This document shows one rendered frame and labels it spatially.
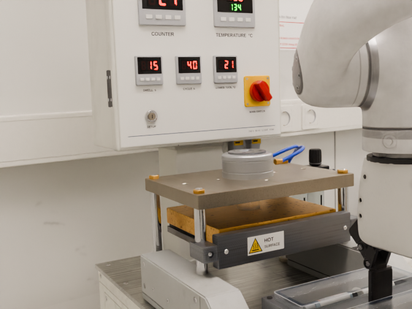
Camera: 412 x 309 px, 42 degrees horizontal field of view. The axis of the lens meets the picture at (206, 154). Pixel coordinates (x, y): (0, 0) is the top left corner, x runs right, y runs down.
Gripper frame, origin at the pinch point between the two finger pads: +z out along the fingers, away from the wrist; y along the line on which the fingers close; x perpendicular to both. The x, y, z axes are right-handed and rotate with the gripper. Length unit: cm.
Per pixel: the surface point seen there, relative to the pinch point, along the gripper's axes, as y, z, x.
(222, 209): 31.7, -4.5, 3.9
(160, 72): 42, -26, 9
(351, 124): 81, -12, -70
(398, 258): 14.2, 2.2, -15.1
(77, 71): 76, -28, 13
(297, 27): 84, -40, -52
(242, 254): 20.0, -1.1, 7.7
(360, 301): 5.1, 2.0, 1.1
